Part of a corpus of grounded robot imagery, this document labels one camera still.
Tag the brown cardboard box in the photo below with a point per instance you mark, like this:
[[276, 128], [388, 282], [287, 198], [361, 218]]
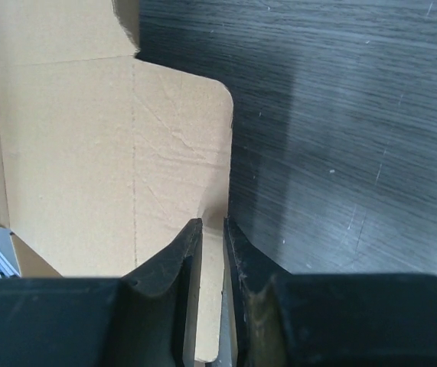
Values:
[[104, 157]]

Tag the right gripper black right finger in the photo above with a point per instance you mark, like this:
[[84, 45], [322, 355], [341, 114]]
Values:
[[282, 319]]

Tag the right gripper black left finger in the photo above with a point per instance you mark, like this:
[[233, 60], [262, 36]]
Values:
[[146, 318]]

